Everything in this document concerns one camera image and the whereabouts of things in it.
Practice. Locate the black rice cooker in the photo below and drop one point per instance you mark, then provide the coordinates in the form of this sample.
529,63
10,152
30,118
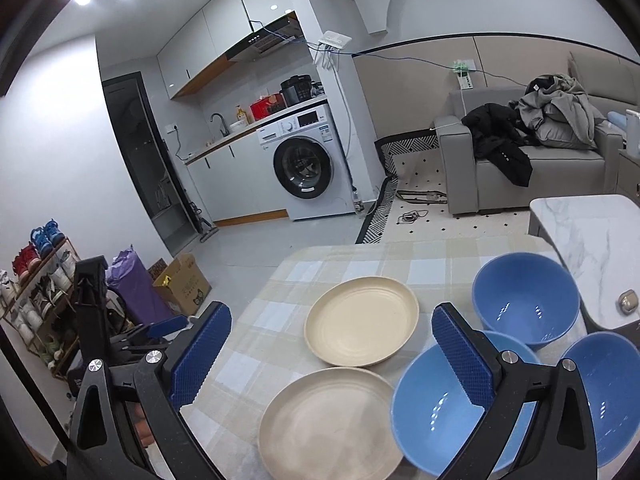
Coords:
296,89

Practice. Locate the range hood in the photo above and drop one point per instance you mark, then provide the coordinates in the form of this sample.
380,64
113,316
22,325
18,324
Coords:
266,39

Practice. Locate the blue bowl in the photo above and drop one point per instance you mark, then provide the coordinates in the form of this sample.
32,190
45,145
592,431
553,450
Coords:
430,414
609,367
527,296

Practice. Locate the black patterned rug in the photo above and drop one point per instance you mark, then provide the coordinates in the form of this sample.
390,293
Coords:
413,199

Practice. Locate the grey sofa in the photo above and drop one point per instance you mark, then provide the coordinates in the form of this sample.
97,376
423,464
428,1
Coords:
476,184

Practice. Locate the beige plate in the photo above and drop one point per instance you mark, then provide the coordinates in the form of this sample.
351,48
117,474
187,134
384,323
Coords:
362,322
330,424

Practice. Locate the purple bag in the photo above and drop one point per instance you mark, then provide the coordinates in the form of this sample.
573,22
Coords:
128,276

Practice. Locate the red box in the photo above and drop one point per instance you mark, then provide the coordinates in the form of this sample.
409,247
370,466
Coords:
268,105

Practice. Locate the white washing machine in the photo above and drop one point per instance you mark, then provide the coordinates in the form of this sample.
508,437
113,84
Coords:
307,159

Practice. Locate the black jacket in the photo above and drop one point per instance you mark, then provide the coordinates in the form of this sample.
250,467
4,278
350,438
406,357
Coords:
498,135

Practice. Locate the white wall router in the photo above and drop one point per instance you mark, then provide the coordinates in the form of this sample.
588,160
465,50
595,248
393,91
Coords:
334,40

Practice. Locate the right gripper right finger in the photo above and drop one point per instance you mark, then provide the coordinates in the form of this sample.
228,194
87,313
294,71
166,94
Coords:
559,442

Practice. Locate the shoe rack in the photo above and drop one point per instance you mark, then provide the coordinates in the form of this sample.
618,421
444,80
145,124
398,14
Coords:
36,297

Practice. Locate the grey clothes pile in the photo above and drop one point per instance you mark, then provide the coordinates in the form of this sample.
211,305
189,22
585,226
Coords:
557,110

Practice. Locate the small earbud case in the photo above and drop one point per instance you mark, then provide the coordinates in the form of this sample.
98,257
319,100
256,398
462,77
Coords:
628,302

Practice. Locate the white marble coffee table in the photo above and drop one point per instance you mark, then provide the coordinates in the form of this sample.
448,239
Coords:
597,239

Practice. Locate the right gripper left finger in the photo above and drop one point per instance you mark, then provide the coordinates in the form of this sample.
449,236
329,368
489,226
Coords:
105,443

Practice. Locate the white kitchen cabinets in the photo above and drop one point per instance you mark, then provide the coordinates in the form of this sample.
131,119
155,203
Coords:
237,180

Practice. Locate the cardboard box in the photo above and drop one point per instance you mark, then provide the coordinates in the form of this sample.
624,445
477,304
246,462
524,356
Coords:
183,284

